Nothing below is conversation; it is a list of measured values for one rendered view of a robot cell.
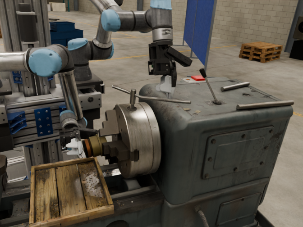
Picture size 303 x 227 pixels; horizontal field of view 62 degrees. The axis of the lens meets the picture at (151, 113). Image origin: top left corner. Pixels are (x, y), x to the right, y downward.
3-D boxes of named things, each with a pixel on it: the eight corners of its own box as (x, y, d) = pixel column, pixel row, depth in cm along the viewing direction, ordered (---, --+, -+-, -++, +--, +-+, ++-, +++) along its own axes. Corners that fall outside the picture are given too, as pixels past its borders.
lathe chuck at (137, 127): (127, 145, 131) (130, 90, 115) (149, 190, 107) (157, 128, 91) (110, 147, 128) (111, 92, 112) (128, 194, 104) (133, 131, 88)
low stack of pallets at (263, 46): (256, 53, 897) (259, 41, 879) (280, 58, 841) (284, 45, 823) (237, 57, 820) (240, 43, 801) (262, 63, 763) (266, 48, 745)
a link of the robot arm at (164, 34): (167, 32, 97) (176, 27, 89) (167, 44, 97) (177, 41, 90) (149, 32, 94) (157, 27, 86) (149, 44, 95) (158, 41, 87)
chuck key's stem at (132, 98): (127, 114, 103) (129, 89, 97) (130, 112, 104) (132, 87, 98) (132, 116, 102) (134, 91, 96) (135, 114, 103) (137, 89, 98)
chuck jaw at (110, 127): (124, 133, 112) (119, 108, 114) (126, 132, 107) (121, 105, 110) (98, 137, 108) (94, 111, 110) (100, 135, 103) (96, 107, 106)
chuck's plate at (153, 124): (133, 144, 133) (138, 89, 117) (156, 188, 108) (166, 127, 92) (127, 145, 131) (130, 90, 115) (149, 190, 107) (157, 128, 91)
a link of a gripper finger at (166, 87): (158, 101, 94) (156, 76, 93) (172, 99, 96) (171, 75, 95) (161, 101, 91) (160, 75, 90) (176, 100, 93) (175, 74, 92)
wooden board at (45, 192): (96, 161, 129) (96, 155, 128) (114, 214, 99) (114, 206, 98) (32, 173, 118) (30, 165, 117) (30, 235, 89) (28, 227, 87)
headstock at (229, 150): (220, 133, 165) (231, 74, 149) (277, 178, 126) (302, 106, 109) (133, 147, 144) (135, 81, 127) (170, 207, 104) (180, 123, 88)
